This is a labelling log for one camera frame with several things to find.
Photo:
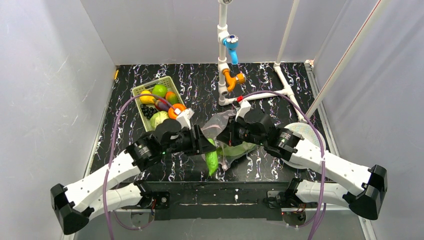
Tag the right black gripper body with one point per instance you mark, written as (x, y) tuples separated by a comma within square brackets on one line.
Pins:
[(230, 133)]

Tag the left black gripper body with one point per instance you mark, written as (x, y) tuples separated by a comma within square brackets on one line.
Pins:
[(199, 143)]

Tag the clear zip top bag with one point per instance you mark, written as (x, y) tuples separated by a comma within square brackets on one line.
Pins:
[(213, 127)]

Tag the orange toy fruit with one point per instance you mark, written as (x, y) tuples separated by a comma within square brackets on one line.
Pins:
[(175, 110)]

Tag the purple eggplant toy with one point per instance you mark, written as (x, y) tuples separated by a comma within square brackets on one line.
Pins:
[(161, 106)]

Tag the orange green mango toy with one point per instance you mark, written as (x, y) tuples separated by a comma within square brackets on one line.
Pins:
[(172, 98)]

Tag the green plastic basket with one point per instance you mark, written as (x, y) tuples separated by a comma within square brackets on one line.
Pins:
[(148, 105)]

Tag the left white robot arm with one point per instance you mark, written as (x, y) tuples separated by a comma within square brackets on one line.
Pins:
[(109, 179)]

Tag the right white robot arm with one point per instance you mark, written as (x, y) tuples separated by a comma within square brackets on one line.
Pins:
[(360, 188)]

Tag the white round perforated plate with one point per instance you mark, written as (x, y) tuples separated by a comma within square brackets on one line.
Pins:
[(308, 133)]

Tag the black grapes toy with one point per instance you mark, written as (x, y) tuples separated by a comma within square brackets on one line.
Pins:
[(147, 111)]

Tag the orange faucet valve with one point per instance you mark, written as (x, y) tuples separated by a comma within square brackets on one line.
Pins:
[(232, 81)]

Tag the green lime toy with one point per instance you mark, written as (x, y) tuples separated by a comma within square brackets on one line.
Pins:
[(159, 90)]

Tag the yellow pear toy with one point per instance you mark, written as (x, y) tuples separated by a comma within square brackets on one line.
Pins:
[(147, 98)]

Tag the blue faucet valve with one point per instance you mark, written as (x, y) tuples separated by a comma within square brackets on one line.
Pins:
[(231, 44)]

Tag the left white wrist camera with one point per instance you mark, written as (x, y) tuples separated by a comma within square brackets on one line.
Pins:
[(184, 118)]

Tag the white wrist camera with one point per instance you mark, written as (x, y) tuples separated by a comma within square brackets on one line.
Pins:
[(184, 118), (242, 107)]

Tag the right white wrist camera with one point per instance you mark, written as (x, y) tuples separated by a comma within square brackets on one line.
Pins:
[(242, 107)]

